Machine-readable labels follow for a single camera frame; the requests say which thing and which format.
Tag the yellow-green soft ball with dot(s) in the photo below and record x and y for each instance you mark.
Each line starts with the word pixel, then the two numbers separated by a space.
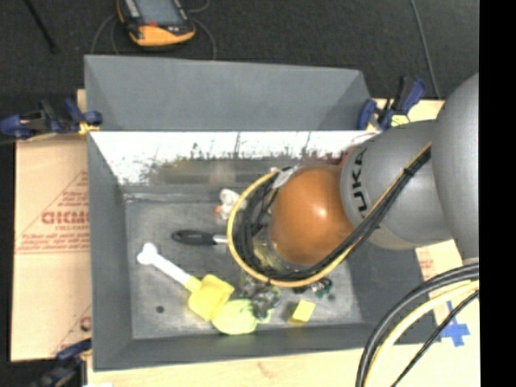
pixel 235 319

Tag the yellow sponge block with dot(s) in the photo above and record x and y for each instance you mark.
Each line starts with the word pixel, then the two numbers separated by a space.
pixel 303 311

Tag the white and yellow toy shovel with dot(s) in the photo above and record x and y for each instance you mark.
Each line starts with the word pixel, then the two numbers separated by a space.
pixel 209 296

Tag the small white toy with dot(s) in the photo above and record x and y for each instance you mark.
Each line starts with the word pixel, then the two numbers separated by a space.
pixel 226 200

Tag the grey metal bin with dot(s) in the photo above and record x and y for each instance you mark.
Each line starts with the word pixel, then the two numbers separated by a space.
pixel 209 95

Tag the brown cardboard board, red print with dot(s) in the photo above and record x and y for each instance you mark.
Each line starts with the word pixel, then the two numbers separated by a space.
pixel 48 224

